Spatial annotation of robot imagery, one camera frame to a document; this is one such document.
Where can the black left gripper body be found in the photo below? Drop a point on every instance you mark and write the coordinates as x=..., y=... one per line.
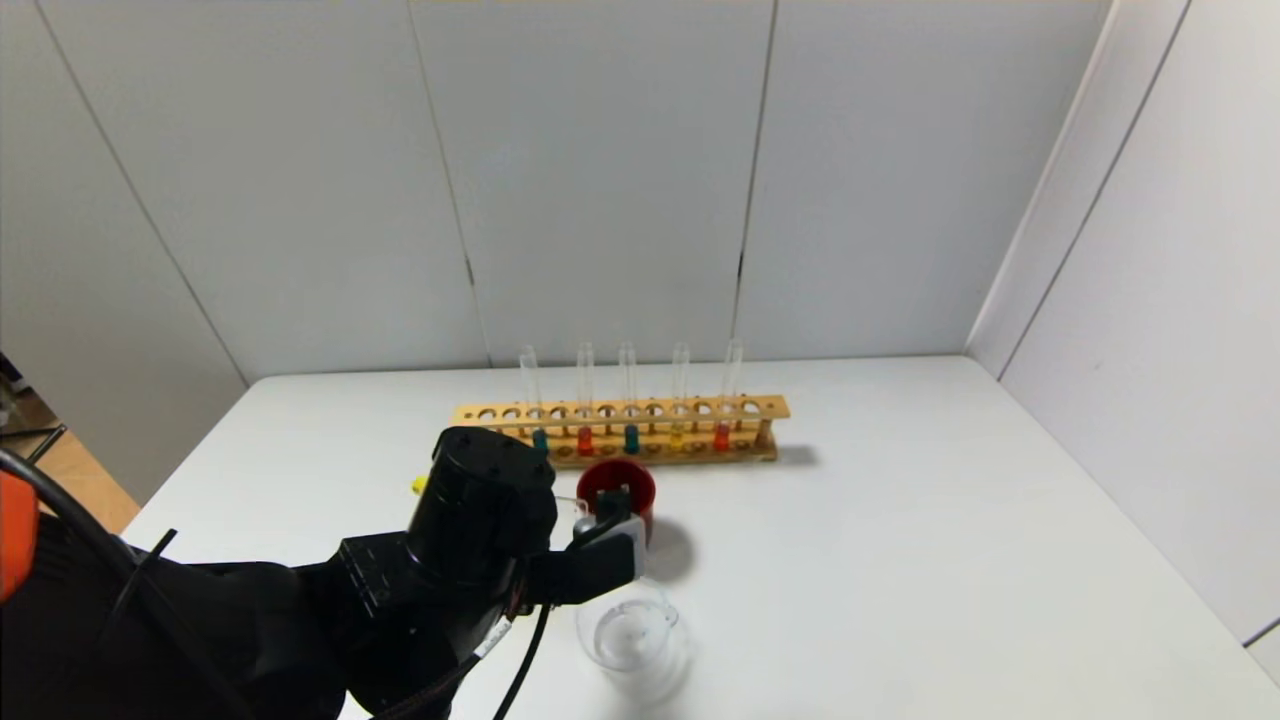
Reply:
x=612, y=499

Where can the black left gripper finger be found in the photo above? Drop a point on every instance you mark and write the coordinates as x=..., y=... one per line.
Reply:
x=614, y=503

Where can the yellow pigment glass test tube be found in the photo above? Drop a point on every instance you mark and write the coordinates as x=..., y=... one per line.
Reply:
x=677, y=437
x=420, y=486

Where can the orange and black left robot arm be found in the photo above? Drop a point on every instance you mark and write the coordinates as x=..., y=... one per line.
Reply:
x=200, y=640

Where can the red pigment glass test tube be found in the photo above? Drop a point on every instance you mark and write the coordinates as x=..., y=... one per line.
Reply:
x=585, y=441
x=721, y=437

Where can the wooden test tube rack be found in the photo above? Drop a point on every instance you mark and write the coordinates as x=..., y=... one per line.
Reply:
x=700, y=408

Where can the dark red plastic cup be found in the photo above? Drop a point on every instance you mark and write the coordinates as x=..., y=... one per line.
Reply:
x=620, y=475

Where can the clear glass beaker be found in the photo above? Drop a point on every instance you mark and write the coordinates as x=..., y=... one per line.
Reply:
x=640, y=640

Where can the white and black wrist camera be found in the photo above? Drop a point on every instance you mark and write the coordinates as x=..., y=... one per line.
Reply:
x=590, y=565

